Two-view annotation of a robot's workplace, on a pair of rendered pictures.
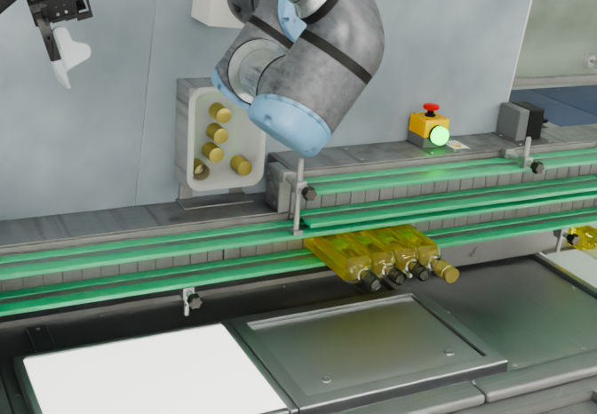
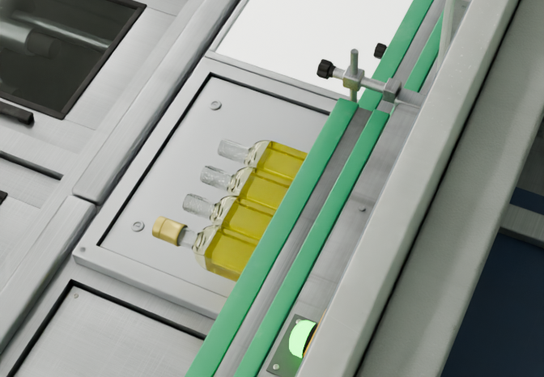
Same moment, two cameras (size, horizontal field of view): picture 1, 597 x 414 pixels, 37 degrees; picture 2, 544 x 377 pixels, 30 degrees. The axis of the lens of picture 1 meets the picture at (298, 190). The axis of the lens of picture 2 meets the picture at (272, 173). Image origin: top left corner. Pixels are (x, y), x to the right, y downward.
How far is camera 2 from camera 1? 260 cm
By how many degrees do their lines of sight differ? 100
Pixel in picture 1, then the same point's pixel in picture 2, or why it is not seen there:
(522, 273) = not seen: outside the picture
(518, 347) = (87, 335)
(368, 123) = not seen: hidden behind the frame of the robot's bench
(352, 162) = (364, 188)
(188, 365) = (331, 38)
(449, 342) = (148, 244)
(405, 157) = (319, 269)
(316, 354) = (252, 130)
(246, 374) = (279, 61)
